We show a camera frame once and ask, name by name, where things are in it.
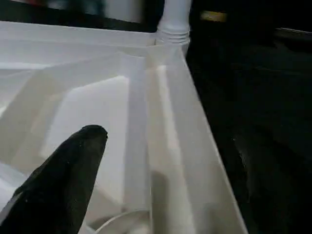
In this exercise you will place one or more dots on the white plastic table top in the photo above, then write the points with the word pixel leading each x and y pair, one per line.
pixel 109 97

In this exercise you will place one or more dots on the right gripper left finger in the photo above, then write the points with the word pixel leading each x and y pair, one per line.
pixel 56 190

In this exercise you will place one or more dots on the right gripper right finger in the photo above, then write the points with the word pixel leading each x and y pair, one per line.
pixel 275 190

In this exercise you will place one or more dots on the white plastic table leg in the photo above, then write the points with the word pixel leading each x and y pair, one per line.
pixel 175 19

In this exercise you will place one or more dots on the black work mat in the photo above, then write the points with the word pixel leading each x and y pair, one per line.
pixel 256 85

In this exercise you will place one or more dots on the small yellow label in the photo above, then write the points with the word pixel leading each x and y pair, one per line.
pixel 214 15

